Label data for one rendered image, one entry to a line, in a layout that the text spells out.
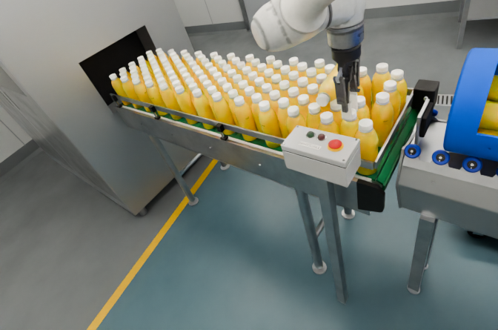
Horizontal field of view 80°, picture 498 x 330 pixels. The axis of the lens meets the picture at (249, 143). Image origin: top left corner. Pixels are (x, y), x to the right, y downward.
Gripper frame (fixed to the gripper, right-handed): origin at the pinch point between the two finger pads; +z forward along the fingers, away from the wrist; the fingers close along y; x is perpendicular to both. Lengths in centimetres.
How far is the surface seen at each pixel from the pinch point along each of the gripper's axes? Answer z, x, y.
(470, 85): -8.7, -28.1, 3.9
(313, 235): 74, 18, -9
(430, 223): 50, -26, 3
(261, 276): 111, 47, -28
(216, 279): 111, 70, -43
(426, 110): 6.9, -18.4, 12.8
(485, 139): 2.1, -33.9, -1.4
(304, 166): 7.8, 5.1, -21.1
